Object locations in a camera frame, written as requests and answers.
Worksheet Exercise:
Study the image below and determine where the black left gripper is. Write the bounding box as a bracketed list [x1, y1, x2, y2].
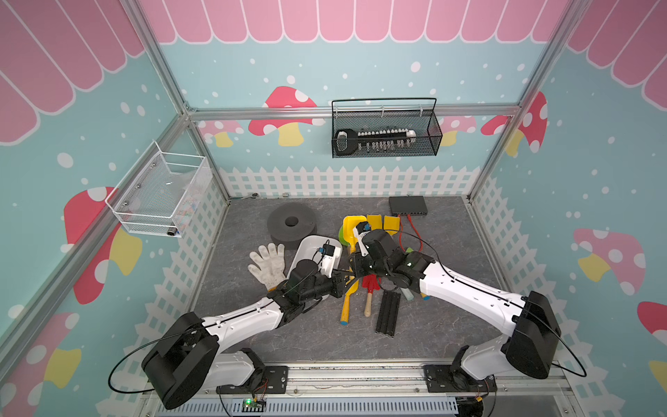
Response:
[300, 268, 359, 303]

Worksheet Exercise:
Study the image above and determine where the red trowel wooden handle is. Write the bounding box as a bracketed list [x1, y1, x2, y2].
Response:
[362, 275, 380, 317]

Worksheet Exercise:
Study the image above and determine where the yellow plastic shovel blue cap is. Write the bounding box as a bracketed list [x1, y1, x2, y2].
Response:
[367, 215, 383, 230]

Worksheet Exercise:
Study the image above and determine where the light blue plastic shovel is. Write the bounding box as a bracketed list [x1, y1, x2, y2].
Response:
[401, 288, 414, 302]

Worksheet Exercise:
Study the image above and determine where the green plastic shovel yellow handle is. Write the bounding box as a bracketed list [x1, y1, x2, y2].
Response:
[420, 253, 434, 300]

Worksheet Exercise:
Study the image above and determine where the bright green trowel wooden handle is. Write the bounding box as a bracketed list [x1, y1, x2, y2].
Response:
[338, 227, 349, 247]

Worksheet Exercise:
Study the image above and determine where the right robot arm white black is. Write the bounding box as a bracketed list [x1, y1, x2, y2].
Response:
[347, 229, 561, 381]

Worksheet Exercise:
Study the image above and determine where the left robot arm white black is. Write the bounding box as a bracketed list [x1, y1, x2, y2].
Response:
[142, 259, 351, 409]

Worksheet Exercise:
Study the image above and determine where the white plastic storage box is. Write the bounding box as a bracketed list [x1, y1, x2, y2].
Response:
[288, 236, 342, 276]

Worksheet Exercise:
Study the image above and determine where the black aluminium extrusion bar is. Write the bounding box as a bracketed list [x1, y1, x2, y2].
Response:
[375, 291, 401, 337]

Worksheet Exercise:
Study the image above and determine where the white knit work glove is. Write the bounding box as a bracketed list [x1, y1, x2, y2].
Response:
[248, 243, 286, 290]

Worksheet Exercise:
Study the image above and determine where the small green circuit board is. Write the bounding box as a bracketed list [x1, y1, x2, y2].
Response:
[241, 399, 267, 414]

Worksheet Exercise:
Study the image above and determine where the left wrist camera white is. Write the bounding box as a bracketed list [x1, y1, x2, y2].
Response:
[320, 242, 342, 278]

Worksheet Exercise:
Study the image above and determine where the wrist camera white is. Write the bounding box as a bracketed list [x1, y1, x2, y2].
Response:
[320, 242, 342, 278]
[353, 221, 372, 256]

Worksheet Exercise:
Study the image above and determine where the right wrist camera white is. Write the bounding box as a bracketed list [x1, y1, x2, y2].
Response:
[353, 221, 372, 256]

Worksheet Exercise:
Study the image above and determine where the red ethernet cable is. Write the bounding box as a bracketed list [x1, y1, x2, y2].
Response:
[397, 213, 426, 254]

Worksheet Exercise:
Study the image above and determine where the black network switch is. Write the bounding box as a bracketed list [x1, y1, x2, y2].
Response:
[388, 196, 428, 216]

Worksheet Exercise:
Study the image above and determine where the black socket set rail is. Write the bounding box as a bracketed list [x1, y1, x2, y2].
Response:
[332, 129, 417, 156]

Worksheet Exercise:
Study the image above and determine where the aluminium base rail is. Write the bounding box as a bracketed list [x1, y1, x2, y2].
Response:
[136, 360, 584, 416]

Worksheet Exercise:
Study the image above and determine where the black wire mesh wall basket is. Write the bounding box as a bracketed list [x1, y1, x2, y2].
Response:
[331, 97, 443, 158]

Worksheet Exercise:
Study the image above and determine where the white wire mesh wall basket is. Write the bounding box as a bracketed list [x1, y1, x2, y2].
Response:
[105, 142, 213, 238]

